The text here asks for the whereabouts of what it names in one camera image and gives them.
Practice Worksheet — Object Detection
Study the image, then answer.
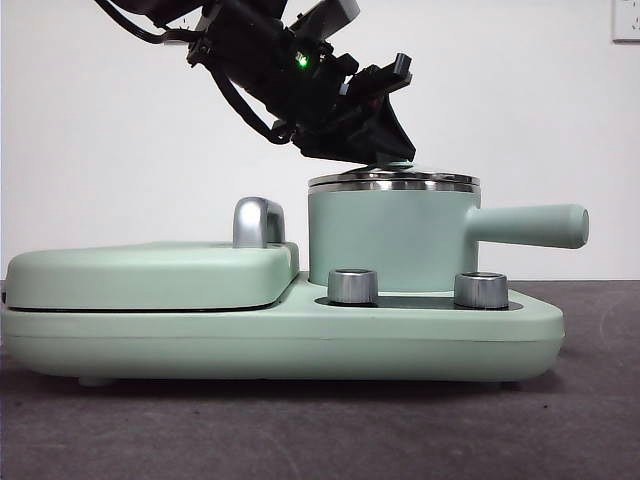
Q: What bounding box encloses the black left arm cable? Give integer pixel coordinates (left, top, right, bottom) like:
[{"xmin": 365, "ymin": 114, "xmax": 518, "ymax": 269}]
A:
[
  {"xmin": 93, "ymin": 0, "xmax": 202, "ymax": 48},
  {"xmin": 213, "ymin": 73, "xmax": 297, "ymax": 146}
]

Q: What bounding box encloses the silver control knob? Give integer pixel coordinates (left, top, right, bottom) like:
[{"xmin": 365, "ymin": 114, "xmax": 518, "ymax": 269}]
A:
[
  {"xmin": 453, "ymin": 271, "xmax": 510, "ymax": 309},
  {"xmin": 327, "ymin": 268, "xmax": 380, "ymax": 306}
]

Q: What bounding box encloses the green hinged lid chrome handle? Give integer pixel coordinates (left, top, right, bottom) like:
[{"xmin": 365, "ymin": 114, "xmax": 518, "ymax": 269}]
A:
[{"xmin": 7, "ymin": 196, "xmax": 301, "ymax": 312}]

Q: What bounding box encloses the green breakfast machine base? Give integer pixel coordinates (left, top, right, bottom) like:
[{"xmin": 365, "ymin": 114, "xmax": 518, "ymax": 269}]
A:
[{"xmin": 0, "ymin": 279, "xmax": 566, "ymax": 389}]

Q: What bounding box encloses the glass lid with green knob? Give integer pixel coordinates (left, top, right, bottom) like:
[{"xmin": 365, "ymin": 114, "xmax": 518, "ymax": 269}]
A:
[{"xmin": 306, "ymin": 158, "xmax": 481, "ymax": 185}]

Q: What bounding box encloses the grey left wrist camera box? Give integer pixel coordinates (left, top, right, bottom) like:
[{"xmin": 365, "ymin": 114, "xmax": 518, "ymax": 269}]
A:
[{"xmin": 289, "ymin": 0, "xmax": 362, "ymax": 39}]

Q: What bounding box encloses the green pot with handle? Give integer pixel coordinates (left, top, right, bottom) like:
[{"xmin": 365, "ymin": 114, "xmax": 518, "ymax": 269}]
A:
[{"xmin": 306, "ymin": 180, "xmax": 591, "ymax": 296}]

